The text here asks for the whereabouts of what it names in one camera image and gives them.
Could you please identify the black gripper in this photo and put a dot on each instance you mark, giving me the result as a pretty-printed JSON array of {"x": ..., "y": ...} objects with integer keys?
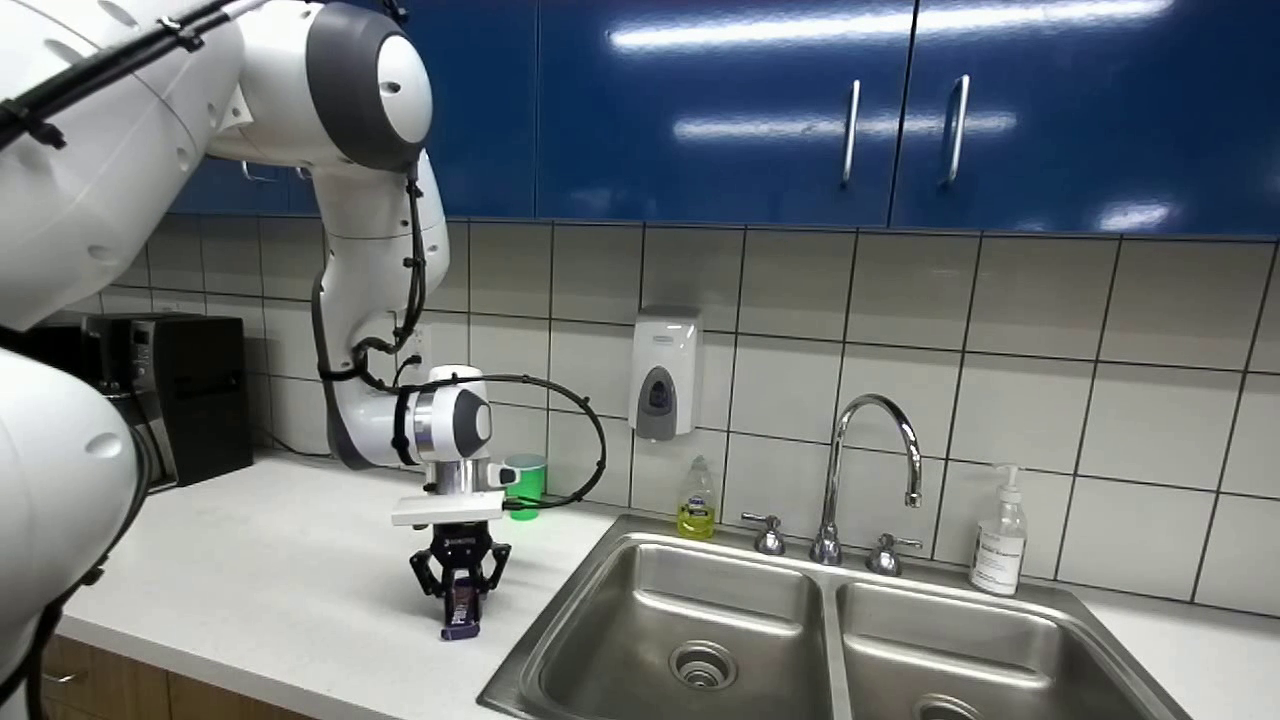
[{"x": 465, "y": 541}]

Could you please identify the purple chocolate bar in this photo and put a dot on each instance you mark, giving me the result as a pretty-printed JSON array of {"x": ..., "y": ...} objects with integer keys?
[{"x": 460, "y": 626}]

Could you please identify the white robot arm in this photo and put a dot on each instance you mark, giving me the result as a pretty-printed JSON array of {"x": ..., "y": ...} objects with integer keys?
[{"x": 361, "y": 240}]

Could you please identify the stainless steel double sink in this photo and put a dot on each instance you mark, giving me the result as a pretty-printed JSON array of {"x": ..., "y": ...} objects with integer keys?
[{"x": 746, "y": 612}]

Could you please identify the green plastic cup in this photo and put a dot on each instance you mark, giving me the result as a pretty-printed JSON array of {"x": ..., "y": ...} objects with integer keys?
[{"x": 534, "y": 494}]

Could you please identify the yellow dish soap bottle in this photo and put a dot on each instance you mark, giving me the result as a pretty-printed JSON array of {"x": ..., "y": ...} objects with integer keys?
[{"x": 697, "y": 515}]

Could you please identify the black box appliance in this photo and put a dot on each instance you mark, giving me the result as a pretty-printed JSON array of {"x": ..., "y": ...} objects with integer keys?
[{"x": 205, "y": 402}]

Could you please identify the chrome faucet knob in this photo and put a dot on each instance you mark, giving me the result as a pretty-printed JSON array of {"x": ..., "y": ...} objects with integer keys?
[
  {"x": 771, "y": 537},
  {"x": 887, "y": 559}
]

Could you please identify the wooden lower cabinet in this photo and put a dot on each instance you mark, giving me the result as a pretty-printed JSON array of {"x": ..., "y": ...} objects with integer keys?
[{"x": 122, "y": 685}]

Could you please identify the chrome faucet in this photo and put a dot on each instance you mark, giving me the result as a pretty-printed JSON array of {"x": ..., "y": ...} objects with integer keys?
[{"x": 830, "y": 504}]

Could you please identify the dark countertop appliance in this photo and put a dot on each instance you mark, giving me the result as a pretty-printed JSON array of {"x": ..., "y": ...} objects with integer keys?
[{"x": 114, "y": 360}]

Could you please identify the blue upper cabinet door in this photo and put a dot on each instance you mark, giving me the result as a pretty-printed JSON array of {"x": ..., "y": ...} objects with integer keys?
[
  {"x": 483, "y": 106},
  {"x": 723, "y": 163},
  {"x": 1135, "y": 122}
]

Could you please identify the white pump bottle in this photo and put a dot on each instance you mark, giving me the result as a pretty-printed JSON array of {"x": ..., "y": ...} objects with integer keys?
[{"x": 1000, "y": 547}]

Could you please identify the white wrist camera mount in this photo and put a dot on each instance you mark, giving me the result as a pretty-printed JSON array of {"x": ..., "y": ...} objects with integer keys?
[{"x": 445, "y": 509}]

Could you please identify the white wall soap dispenser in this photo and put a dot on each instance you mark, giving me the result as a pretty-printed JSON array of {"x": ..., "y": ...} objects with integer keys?
[{"x": 663, "y": 380}]

